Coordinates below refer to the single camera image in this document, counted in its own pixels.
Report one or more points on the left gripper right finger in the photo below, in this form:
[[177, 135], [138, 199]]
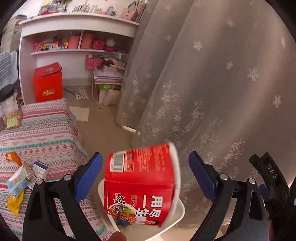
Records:
[[237, 211]]

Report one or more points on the white bookshelf unit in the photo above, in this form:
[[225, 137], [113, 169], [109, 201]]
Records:
[[67, 38]]

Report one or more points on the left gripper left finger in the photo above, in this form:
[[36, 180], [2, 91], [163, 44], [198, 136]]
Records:
[[42, 221]]

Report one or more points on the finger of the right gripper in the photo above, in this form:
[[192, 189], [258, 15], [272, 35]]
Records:
[[273, 178]]

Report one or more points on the blue white small packet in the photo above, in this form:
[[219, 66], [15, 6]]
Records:
[[38, 170]]

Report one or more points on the white paper on floor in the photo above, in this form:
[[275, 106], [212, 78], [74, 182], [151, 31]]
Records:
[[80, 114]]

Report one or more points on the black-lid jar with snacks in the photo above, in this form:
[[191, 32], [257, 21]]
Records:
[[10, 106]]

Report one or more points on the grey sofa with striped cover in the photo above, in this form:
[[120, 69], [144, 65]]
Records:
[[8, 69]]

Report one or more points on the white trash bin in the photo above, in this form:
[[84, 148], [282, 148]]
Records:
[[145, 229]]

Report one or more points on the light blue carton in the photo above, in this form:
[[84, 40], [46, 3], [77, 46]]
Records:
[[20, 180]]

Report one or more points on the red cardboard box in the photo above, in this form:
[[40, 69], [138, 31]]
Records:
[[47, 82]]

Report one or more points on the stack of papers and books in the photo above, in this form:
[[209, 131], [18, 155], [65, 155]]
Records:
[[109, 71]]

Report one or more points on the yellow snack wrapper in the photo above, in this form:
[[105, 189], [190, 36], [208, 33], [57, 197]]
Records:
[[13, 204]]

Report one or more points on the orange wrapper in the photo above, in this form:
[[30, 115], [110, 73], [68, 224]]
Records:
[[13, 157]]

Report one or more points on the grey floral lace curtain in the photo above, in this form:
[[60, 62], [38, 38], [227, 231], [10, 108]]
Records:
[[215, 77]]

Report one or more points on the patterned striped tablecloth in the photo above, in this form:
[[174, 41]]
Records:
[[48, 134]]

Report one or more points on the pink basket lower shelf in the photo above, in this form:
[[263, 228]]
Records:
[[92, 63]]

